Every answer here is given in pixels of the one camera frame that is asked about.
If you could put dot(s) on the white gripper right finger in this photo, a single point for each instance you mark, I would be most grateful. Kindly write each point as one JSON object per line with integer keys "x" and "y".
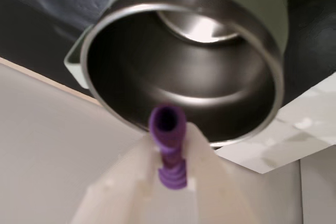
{"x": 212, "y": 182}

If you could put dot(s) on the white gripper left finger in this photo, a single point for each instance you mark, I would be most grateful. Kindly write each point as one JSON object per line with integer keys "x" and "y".
{"x": 118, "y": 190}

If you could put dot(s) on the purple pen grip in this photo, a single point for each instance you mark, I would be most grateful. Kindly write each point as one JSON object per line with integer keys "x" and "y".
{"x": 170, "y": 161}

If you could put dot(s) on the sage green steel mug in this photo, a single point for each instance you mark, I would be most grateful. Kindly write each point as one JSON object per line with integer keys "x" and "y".
{"x": 183, "y": 82}

